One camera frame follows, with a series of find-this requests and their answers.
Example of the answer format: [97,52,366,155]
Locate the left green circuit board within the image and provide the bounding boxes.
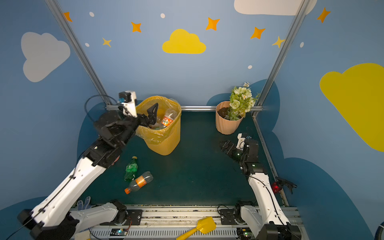
[110,229,128,237]

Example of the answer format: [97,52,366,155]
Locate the green bottle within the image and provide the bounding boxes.
[124,156,138,182]

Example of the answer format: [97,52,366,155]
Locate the pink watering can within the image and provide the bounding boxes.
[112,156,120,166]

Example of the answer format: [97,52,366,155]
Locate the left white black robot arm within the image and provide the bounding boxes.
[18,102,159,240]

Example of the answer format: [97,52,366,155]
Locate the yellow mesh waste bin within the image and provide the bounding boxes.
[136,96,182,156]

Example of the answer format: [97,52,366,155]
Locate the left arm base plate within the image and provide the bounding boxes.
[100,209,143,226]

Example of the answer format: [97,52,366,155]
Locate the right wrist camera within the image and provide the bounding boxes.
[237,133,246,150]

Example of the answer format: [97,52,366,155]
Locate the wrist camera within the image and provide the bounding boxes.
[119,91,137,118]
[237,133,246,150]

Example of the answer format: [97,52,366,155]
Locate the white green artificial flowers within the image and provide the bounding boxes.
[225,82,260,121]

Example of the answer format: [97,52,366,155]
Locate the yellow toy shovel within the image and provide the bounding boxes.
[176,217,217,240]

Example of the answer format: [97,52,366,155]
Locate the pepsi bottle blue cap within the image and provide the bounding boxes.
[150,118,164,130]

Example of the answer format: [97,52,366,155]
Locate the clear bottle orange label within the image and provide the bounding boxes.
[162,109,178,128]
[125,171,154,195]

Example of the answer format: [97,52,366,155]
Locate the ribbed terracotta flower pot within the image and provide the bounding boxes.
[216,101,244,135]

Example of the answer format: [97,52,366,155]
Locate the yellow plastic bin liner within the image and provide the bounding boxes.
[136,96,182,144]

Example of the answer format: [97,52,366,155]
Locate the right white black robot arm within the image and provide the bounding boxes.
[219,139,302,240]

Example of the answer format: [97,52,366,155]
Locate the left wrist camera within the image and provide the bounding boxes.
[119,91,137,118]

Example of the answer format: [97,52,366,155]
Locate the blue dotted work glove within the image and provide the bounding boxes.
[77,196,92,211]

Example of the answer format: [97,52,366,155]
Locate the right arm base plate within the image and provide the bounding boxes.
[218,208,239,225]

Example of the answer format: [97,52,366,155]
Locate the right green circuit board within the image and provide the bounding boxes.
[236,228,255,240]

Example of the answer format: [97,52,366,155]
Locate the green circuit board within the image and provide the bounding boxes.
[236,228,255,240]
[110,229,128,237]

